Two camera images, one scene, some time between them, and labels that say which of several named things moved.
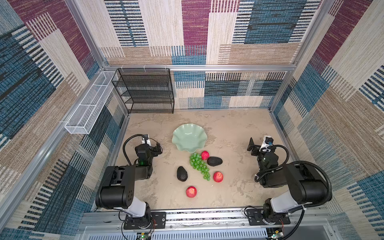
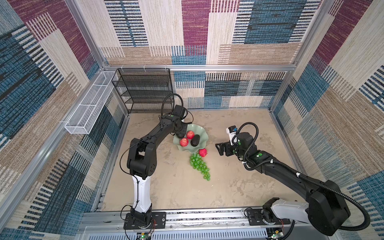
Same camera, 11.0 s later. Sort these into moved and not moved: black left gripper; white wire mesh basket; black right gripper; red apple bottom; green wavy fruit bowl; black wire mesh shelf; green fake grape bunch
Moved: black left gripper; red apple bottom; black right gripper
Not moved: green fake grape bunch; green wavy fruit bowl; white wire mesh basket; black wire mesh shelf
